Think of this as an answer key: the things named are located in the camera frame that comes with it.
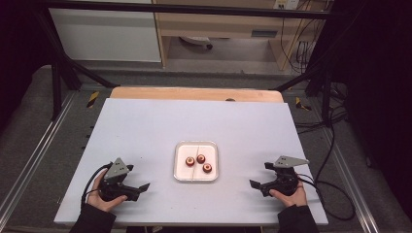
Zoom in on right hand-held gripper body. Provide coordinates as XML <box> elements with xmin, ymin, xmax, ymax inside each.
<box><xmin>260</xmin><ymin>155</ymin><xmax>310</xmax><ymax>198</ymax></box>

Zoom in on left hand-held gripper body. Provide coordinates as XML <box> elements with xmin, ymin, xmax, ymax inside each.
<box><xmin>97</xmin><ymin>157</ymin><xmax>141</xmax><ymax>202</ymax></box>

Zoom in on white square tray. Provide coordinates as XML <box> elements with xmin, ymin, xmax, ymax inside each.
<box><xmin>173</xmin><ymin>140</ymin><xmax>220</xmax><ymax>183</ymax></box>

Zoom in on thin wooden skewer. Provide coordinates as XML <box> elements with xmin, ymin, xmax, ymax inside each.
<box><xmin>190</xmin><ymin>146</ymin><xmax>200</xmax><ymax>182</ymax></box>

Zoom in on person's right hand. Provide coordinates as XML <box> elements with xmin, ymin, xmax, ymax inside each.
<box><xmin>268</xmin><ymin>181</ymin><xmax>308</xmax><ymax>209</ymax></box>

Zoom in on person's left hand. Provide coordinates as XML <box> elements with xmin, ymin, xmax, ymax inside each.
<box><xmin>86</xmin><ymin>169</ymin><xmax>128</xmax><ymax>214</ymax></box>

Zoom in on yellow black floor tape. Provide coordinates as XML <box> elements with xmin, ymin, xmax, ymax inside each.
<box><xmin>294</xmin><ymin>96</ymin><xmax>313</xmax><ymax>112</ymax></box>
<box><xmin>86</xmin><ymin>90</ymin><xmax>100</xmax><ymax>109</ymax></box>

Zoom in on wooden table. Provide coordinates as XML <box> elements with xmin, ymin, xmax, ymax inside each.
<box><xmin>109</xmin><ymin>85</ymin><xmax>286</xmax><ymax>104</ymax></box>

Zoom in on white cabinet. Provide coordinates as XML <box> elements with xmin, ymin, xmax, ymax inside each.
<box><xmin>48</xmin><ymin>0</ymin><xmax>162</xmax><ymax>63</ymax></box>

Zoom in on black curtain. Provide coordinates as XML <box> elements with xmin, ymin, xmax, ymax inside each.
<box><xmin>329</xmin><ymin>0</ymin><xmax>412</xmax><ymax>222</ymax></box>
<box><xmin>0</xmin><ymin>0</ymin><xmax>52</xmax><ymax>134</ymax></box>

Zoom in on office chair base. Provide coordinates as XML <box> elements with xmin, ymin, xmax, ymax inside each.
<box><xmin>179</xmin><ymin>35</ymin><xmax>215</xmax><ymax>50</ymax></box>

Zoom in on light wooden desk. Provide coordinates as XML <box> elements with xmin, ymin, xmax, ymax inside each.
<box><xmin>151</xmin><ymin>0</ymin><xmax>335</xmax><ymax>71</ymax></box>

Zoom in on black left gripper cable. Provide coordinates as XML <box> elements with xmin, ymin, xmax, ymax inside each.
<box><xmin>80</xmin><ymin>162</ymin><xmax>114</xmax><ymax>209</ymax></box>

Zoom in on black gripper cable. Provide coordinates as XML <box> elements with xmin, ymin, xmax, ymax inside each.
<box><xmin>296</xmin><ymin>124</ymin><xmax>357</xmax><ymax>221</ymax></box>
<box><xmin>80</xmin><ymin>162</ymin><xmax>114</xmax><ymax>209</ymax></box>

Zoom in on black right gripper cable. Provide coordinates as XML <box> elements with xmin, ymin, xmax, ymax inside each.
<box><xmin>296</xmin><ymin>124</ymin><xmax>357</xmax><ymax>221</ymax></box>

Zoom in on aluminium floor rail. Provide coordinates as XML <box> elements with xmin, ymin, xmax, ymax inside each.
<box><xmin>323</xmin><ymin>127</ymin><xmax>381</xmax><ymax>233</ymax></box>
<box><xmin>0</xmin><ymin>91</ymin><xmax>78</xmax><ymax>216</ymax></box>

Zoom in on black floor cable bundle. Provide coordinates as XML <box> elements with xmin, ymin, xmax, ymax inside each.
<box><xmin>293</xmin><ymin>81</ymin><xmax>349</xmax><ymax>134</ymax></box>

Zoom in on black metal frame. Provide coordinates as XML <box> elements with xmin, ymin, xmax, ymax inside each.
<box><xmin>32</xmin><ymin>0</ymin><xmax>343</xmax><ymax>129</ymax></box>

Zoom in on hanging black cables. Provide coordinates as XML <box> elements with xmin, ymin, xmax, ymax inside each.
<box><xmin>279</xmin><ymin>0</ymin><xmax>328</xmax><ymax>75</ymax></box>

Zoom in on wall power outlet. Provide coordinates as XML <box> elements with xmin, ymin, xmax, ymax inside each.
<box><xmin>273</xmin><ymin>0</ymin><xmax>301</xmax><ymax>11</ymax></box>

